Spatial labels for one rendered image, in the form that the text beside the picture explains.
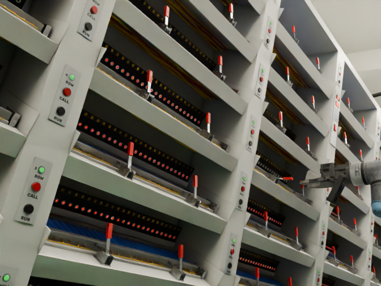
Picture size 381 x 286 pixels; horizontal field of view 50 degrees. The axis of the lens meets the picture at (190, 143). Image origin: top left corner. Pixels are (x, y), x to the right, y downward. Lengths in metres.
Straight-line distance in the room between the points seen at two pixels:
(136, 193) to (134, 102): 0.22
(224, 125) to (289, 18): 0.80
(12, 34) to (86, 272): 0.50
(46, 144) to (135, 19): 0.40
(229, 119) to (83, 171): 0.67
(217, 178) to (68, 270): 0.63
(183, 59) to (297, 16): 0.96
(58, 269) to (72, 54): 0.44
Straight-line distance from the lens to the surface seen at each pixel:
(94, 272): 0.96
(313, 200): 1.97
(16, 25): 0.87
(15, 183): 0.82
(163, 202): 1.08
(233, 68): 1.53
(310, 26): 2.10
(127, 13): 1.06
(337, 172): 1.78
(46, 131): 0.86
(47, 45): 0.89
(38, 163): 0.84
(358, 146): 2.77
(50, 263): 0.89
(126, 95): 1.00
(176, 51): 1.16
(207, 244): 1.33
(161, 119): 1.08
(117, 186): 0.97
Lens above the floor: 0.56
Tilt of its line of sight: 18 degrees up
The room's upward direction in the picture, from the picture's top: 12 degrees clockwise
